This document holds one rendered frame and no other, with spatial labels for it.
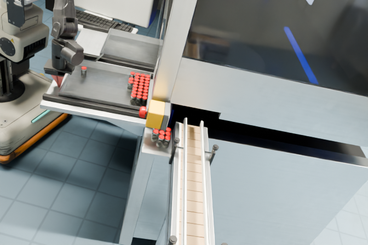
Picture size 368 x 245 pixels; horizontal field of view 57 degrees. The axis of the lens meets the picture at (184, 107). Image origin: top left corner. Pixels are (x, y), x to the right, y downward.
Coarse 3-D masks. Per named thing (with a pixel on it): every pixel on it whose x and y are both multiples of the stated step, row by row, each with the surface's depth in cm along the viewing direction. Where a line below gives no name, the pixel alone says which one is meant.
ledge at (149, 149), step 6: (144, 132) 130; (150, 132) 129; (144, 138) 125; (150, 138) 126; (144, 144) 123; (150, 144) 124; (156, 144) 124; (144, 150) 121; (150, 150) 121; (156, 150) 122; (162, 150) 123; (168, 150) 123; (150, 156) 121; (156, 156) 121; (162, 156) 121; (168, 156) 121
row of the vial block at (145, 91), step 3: (147, 75) 149; (147, 78) 147; (144, 81) 150; (147, 81) 145; (144, 84) 143; (147, 84) 144; (144, 87) 141; (147, 87) 142; (144, 90) 140; (147, 90) 140; (144, 93) 139; (147, 93) 140; (144, 96) 137; (141, 99) 140; (144, 99) 136; (141, 102) 137; (144, 102) 137; (141, 105) 138; (144, 105) 138
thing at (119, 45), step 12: (108, 36) 174; (120, 36) 179; (132, 36) 179; (144, 36) 179; (108, 48) 167; (120, 48) 170; (132, 48) 173; (144, 48) 176; (156, 48) 179; (132, 60) 159; (144, 60) 167; (156, 60) 169
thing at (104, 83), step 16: (80, 64) 150; (96, 64) 150; (64, 80) 135; (80, 80) 142; (96, 80) 145; (112, 80) 148; (128, 80) 151; (64, 96) 130; (80, 96) 130; (96, 96) 137; (112, 96) 139; (128, 96) 142
